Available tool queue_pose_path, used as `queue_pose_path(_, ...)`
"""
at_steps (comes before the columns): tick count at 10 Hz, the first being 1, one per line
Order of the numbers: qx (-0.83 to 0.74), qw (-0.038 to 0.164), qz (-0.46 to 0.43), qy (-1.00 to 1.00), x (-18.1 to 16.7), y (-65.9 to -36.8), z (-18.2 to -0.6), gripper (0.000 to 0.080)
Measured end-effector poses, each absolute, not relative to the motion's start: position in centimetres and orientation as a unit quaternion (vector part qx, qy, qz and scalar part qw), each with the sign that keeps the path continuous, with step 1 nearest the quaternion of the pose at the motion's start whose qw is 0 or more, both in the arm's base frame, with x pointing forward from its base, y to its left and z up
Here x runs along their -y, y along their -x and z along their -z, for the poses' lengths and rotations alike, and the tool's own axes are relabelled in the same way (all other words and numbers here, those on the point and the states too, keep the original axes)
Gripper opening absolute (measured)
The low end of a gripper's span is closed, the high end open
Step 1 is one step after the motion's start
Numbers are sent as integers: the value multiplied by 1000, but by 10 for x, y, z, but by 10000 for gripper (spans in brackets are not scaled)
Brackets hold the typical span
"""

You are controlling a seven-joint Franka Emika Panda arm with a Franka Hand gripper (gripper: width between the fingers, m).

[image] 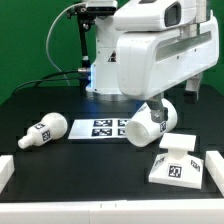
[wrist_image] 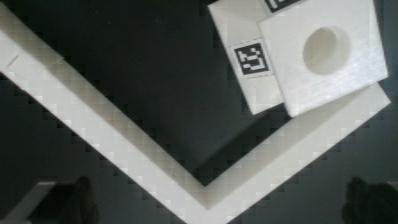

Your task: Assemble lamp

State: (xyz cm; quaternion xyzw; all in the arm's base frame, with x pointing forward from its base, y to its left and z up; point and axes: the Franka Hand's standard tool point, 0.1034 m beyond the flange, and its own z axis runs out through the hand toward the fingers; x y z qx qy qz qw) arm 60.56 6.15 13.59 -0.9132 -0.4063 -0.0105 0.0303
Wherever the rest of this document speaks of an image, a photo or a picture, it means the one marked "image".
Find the white left wall block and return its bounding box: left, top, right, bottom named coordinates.
left=0, top=155, right=15, bottom=193

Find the white right wall block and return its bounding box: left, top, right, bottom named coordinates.
left=205, top=151, right=224, bottom=197

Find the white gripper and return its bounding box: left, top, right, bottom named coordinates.
left=115, top=9, right=219, bottom=123

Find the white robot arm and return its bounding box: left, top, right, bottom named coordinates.
left=86, top=0, right=219, bottom=123

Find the white wall block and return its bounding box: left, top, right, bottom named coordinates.
left=205, top=151, right=224, bottom=197
left=0, top=155, right=15, bottom=193

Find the black cable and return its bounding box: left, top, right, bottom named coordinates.
left=12, top=69, right=88, bottom=96

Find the grey cable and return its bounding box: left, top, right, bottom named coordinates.
left=45, top=2, right=84, bottom=87

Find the white marker plate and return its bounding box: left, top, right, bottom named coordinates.
left=69, top=118, right=128, bottom=140

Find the white lamp bulb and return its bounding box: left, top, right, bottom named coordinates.
left=18, top=113, right=68, bottom=149

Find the white lamp shade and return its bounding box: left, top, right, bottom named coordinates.
left=125, top=98, right=178, bottom=147

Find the white lamp base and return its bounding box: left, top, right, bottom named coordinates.
left=148, top=133, right=203, bottom=189

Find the white front wall bar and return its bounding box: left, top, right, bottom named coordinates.
left=0, top=199, right=224, bottom=224

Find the black camera stand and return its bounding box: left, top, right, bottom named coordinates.
left=67, top=0, right=119, bottom=98

